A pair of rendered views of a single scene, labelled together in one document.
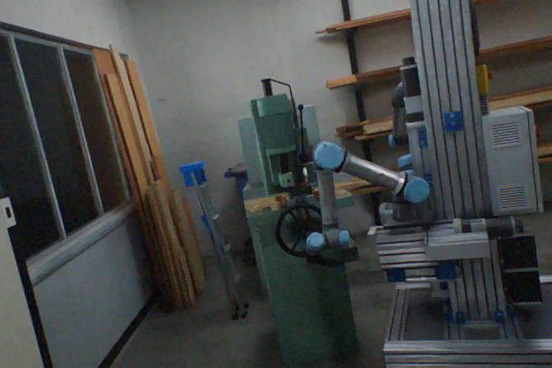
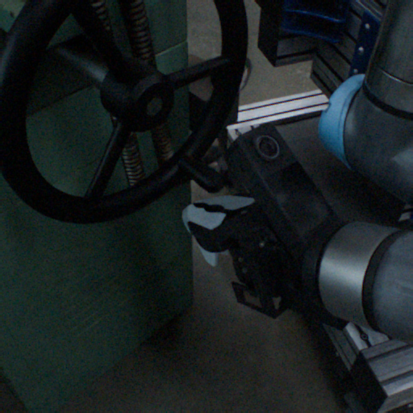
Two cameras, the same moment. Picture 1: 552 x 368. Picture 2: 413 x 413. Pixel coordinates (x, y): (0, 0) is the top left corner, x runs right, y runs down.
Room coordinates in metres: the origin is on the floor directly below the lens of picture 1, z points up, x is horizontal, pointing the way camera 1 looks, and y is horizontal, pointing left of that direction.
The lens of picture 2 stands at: (2.25, 0.11, 1.10)
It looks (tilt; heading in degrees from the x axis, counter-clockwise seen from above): 47 degrees down; 322
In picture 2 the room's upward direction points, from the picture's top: straight up
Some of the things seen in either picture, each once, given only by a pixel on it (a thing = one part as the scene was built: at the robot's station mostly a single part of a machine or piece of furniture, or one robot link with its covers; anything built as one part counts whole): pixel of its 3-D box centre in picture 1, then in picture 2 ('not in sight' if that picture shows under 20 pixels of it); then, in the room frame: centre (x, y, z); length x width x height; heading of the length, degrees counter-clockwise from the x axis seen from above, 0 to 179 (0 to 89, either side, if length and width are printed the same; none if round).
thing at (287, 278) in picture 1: (303, 283); (18, 183); (3.07, -0.05, 0.36); 0.58 x 0.45 x 0.71; 5
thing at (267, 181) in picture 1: (276, 154); not in sight; (3.24, -0.04, 1.16); 0.22 x 0.22 x 0.72; 5
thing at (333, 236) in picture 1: (336, 238); not in sight; (2.30, -0.22, 0.82); 0.11 x 0.11 x 0.08; 3
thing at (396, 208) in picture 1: (407, 207); not in sight; (2.44, -0.60, 0.87); 0.15 x 0.15 x 0.10
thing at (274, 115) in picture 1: (276, 125); not in sight; (2.95, -0.06, 1.35); 0.18 x 0.18 x 0.31
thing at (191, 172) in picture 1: (215, 239); not in sight; (3.70, 0.51, 0.58); 0.27 x 0.25 x 1.16; 86
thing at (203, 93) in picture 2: (349, 251); (199, 95); (2.83, -0.34, 0.58); 0.12 x 0.08 x 0.08; 5
